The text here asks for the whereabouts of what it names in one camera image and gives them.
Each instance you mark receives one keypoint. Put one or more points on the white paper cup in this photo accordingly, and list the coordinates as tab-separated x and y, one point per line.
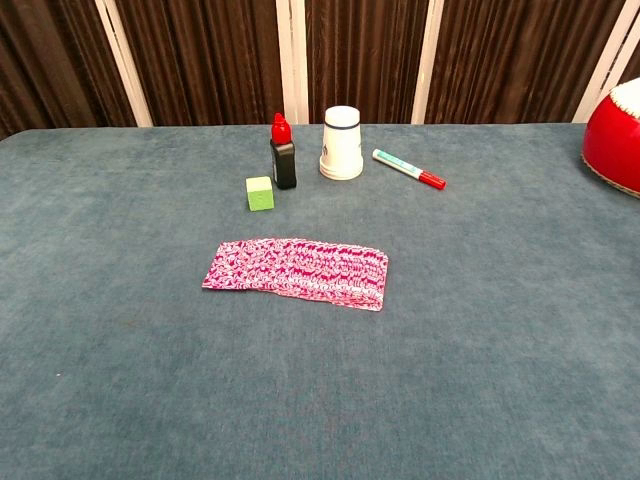
341	147

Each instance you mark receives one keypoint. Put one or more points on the brown pleated curtain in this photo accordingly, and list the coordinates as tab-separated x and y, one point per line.
215	60

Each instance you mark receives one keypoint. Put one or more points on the pink patterned cloth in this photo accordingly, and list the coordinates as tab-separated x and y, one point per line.
310	272

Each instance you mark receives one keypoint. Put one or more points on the black ink bottle red cap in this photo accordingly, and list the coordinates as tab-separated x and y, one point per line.
283	167

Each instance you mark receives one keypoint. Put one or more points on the whiteboard marker red cap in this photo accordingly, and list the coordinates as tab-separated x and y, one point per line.
405	167

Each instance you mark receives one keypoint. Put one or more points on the white frame pole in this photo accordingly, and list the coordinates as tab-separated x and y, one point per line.
427	65
125	65
292	60
605	65

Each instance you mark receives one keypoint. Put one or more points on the red drum white skin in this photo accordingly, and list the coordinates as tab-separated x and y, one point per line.
612	145

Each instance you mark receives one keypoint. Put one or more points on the green foam cube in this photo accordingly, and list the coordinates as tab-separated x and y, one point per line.
260	197

